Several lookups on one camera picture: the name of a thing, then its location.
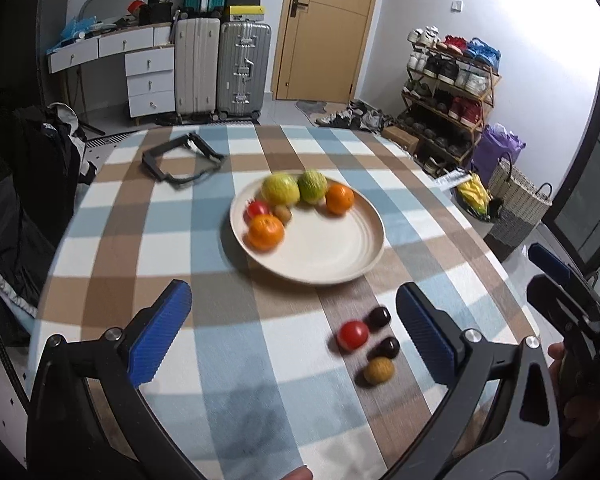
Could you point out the black case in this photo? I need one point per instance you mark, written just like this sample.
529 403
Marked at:
157 13

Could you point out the small orange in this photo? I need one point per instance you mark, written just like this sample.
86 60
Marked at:
340 198

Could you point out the white paper tag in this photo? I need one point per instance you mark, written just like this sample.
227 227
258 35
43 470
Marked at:
452 178

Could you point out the yellow and black shoe box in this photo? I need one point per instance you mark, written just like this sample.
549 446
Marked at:
245 13

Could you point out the wooden door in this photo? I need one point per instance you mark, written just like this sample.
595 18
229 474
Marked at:
325 30

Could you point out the large orange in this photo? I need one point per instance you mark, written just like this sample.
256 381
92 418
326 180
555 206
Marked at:
266 232

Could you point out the silver suitcase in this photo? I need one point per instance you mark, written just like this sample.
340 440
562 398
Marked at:
242 67

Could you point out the black fridge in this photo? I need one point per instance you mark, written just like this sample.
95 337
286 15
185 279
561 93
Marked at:
40 25

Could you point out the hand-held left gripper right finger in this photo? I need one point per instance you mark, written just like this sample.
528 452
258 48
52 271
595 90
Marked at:
425 330

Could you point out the person's right hand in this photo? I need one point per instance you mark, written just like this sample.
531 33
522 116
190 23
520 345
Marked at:
585 415

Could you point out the arched mirror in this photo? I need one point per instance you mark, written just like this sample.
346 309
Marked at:
110 2

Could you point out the shoe rack with shoes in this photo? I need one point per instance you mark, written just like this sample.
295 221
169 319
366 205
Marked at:
450 72

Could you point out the scattered shoes heap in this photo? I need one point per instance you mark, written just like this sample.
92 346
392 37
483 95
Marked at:
355 115

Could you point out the small brown kiwi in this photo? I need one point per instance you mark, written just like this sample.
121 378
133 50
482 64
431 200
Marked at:
379 371
282 213

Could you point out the pile of black clothes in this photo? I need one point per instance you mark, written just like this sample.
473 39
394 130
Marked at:
30 170

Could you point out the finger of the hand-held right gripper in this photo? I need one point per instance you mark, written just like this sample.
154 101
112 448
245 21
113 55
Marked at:
555 300
550 260

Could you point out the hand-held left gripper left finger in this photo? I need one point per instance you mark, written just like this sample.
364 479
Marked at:
160 330

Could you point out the black rectangular frame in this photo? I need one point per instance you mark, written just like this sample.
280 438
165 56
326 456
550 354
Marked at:
205 150

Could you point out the wooden shoe rack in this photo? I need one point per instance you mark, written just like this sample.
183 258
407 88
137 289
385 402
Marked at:
492 90

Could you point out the dark purple plum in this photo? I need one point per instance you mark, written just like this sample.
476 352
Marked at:
385 347
379 317

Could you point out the brown cardboard box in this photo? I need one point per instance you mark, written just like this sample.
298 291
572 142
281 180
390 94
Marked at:
400 136

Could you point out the white light switch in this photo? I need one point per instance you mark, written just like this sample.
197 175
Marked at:
457 6

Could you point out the red tomato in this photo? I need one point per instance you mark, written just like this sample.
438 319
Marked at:
353 335
257 208

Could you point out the white desk with drawers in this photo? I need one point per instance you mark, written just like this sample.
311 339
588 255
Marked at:
147 67

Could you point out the cream round plate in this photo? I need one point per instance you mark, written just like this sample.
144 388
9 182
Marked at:
325 250

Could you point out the blue plastic bag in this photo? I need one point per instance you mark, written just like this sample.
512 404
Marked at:
77 30

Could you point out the beige suitcase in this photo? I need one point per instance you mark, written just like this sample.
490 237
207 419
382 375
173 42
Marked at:
196 65

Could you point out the person's left hand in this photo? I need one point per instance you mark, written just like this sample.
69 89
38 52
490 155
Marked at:
291 474

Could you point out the yellow crumpled wrapper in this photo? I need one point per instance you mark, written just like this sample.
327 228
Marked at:
472 192

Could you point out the purple bag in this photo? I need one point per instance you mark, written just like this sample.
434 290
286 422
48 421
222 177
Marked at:
497 147

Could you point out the woven grey basket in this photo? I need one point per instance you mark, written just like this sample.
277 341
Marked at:
517 205

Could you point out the grey door mat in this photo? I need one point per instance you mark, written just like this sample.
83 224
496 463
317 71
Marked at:
312 108

